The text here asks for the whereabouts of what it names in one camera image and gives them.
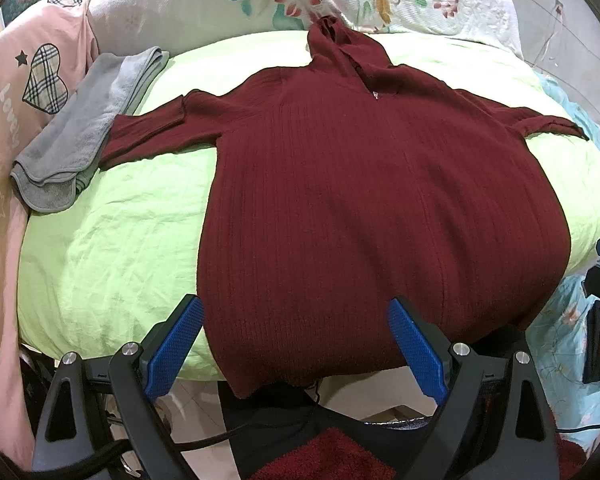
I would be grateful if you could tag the folded grey towel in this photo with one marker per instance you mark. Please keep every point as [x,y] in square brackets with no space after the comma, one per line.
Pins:
[59,163]

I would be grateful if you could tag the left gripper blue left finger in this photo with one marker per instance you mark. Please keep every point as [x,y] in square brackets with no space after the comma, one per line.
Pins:
[167,344]

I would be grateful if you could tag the dark red fuzzy garment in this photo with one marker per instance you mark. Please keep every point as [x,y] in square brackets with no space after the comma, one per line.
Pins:
[332,455]

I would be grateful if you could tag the dark red knit hoodie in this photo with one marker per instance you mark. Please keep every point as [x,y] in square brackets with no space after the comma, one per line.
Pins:
[345,183]

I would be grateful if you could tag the pink heart print pillow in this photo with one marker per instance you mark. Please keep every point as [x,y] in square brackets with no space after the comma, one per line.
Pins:
[45,53]

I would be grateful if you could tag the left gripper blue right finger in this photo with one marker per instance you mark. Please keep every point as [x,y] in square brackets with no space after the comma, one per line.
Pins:
[424,347]

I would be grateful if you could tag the light blue floral sheet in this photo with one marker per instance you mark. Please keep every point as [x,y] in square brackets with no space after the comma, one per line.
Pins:
[565,337]

